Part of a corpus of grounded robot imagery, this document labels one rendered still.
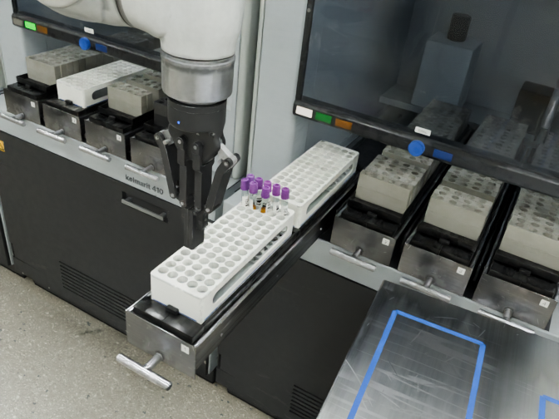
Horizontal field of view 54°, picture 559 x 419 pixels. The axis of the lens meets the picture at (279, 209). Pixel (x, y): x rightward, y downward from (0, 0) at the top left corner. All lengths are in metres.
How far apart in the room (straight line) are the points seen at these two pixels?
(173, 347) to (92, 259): 0.92
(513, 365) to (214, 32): 0.63
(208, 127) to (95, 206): 0.95
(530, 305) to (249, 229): 0.53
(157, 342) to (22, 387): 1.05
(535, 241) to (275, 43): 0.64
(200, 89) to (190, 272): 0.32
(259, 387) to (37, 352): 0.77
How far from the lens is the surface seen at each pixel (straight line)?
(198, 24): 0.63
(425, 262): 1.11
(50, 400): 1.84
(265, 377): 1.54
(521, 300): 1.11
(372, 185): 1.15
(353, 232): 1.13
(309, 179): 1.14
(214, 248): 0.91
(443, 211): 1.13
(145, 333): 0.88
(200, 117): 0.68
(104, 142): 1.46
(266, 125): 1.24
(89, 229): 1.68
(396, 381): 0.81
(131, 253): 1.59
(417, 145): 1.06
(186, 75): 0.66
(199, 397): 1.79
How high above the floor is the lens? 1.41
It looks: 33 degrees down
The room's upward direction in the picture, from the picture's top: 7 degrees clockwise
